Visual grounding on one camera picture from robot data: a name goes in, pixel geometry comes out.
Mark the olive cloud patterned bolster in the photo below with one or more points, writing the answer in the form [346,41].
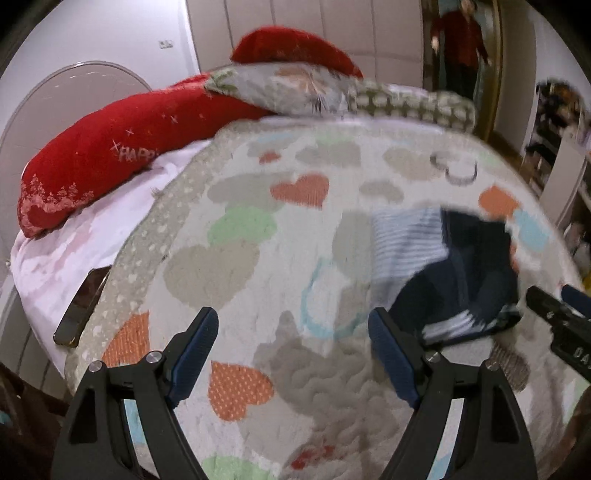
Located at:
[415,104]

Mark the grey floral pillow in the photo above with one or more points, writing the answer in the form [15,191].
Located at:
[286,87]

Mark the black smartphone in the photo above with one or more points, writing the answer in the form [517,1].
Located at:
[81,304]

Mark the white shoe rack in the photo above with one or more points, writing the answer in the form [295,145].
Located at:
[549,138]

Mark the red velvet pillow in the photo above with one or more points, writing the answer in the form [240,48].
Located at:
[295,48]

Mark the white bed sheet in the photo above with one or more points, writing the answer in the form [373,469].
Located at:
[69,249]

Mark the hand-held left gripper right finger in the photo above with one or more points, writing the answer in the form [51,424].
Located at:
[395,355]

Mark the white arched headboard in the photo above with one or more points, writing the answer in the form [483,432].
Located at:
[55,97]

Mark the white television cabinet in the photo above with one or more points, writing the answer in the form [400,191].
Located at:
[565,184]

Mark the red blanket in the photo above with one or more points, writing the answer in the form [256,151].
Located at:
[115,134]

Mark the white wardrobe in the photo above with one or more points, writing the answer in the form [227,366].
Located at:
[360,27]

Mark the heart patterned quilt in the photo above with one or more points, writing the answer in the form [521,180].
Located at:
[277,258]

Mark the navy striped pants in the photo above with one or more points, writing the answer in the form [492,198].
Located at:
[461,267]

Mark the wooden door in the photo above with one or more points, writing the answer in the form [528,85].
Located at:
[490,92]

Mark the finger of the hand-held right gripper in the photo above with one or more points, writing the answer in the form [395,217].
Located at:
[542,302]
[577,297]

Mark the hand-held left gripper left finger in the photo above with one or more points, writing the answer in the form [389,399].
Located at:
[196,350]

